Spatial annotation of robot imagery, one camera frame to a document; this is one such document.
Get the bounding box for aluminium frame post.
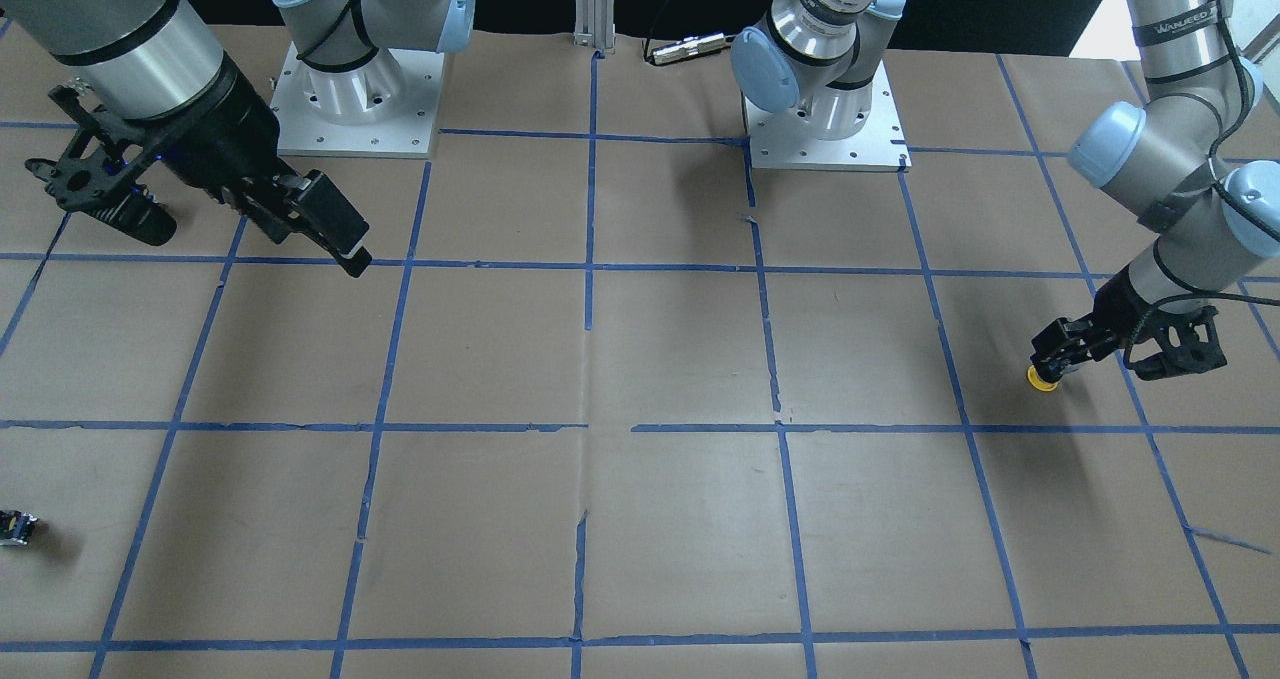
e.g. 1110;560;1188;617
573;0;616;54

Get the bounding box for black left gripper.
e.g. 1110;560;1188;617
1032;269;1151;386

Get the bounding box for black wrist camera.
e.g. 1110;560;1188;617
1123;304;1228;380
24;85;186;246

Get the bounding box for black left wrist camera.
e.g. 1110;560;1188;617
1123;304;1228;380

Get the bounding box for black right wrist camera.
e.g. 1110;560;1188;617
24;85;186;246

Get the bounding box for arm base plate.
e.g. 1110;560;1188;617
270;49;451;159
742;64;913;172

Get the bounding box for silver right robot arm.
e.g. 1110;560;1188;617
3;0;1085;277

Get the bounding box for yellow push button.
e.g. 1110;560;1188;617
1025;365;1059;393

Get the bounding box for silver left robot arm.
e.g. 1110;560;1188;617
1027;0;1279;391

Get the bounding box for silver cable connector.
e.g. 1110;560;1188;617
645;32;736;67

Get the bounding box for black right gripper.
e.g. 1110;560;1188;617
161;59;372;277

